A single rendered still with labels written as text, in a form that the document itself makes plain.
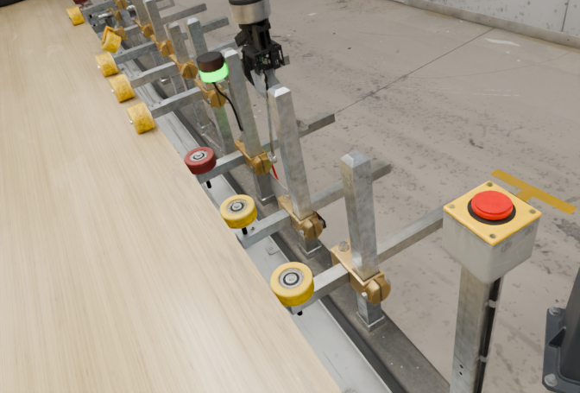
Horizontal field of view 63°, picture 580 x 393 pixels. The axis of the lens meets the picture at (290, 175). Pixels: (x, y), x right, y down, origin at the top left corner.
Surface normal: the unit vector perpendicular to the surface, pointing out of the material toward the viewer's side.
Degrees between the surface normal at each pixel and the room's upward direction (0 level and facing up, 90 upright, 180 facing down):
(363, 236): 90
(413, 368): 0
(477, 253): 90
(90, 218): 0
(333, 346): 0
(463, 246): 90
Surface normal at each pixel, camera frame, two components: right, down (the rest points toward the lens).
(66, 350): -0.16, -0.77
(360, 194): 0.48, 0.48
